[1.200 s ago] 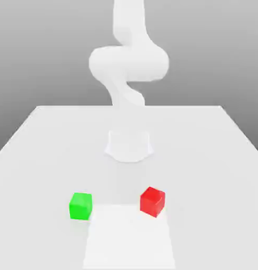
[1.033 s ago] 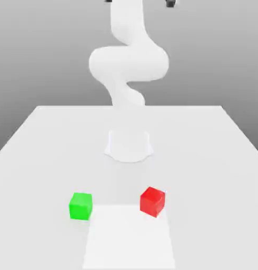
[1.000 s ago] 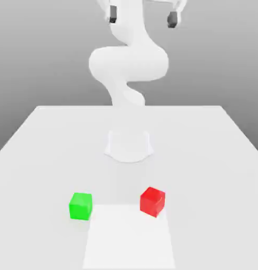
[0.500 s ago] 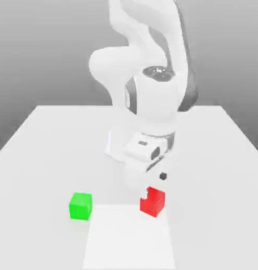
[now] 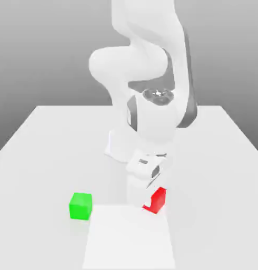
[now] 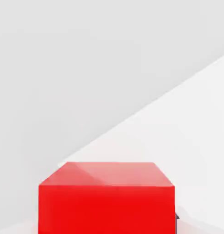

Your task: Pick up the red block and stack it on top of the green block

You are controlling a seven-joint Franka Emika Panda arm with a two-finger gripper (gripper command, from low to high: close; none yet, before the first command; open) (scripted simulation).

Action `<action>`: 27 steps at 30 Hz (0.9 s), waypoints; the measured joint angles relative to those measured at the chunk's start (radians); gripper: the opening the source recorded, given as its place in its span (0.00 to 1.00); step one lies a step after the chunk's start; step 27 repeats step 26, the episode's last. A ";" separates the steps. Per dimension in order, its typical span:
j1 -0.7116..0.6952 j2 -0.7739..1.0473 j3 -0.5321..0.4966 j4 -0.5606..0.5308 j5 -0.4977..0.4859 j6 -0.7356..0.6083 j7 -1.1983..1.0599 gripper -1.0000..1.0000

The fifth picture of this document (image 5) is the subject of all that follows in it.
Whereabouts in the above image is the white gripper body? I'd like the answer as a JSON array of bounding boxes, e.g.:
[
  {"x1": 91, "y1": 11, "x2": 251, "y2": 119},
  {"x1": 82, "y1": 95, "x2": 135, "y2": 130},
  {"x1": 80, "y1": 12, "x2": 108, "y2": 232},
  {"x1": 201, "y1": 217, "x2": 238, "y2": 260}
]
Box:
[{"x1": 126, "y1": 171, "x2": 164, "y2": 207}]

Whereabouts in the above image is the small red cube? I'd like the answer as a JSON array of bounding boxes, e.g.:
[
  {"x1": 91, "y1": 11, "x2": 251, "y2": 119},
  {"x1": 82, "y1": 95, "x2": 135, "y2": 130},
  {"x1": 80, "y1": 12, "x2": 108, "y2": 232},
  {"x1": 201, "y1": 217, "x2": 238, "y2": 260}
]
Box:
[{"x1": 142, "y1": 186, "x2": 167, "y2": 214}]

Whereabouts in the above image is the small green cube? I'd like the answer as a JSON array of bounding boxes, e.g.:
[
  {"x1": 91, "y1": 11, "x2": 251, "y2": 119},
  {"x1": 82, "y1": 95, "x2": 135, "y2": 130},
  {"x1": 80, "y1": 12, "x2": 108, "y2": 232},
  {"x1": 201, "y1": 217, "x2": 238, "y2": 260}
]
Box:
[{"x1": 69, "y1": 192, "x2": 93, "y2": 221}]

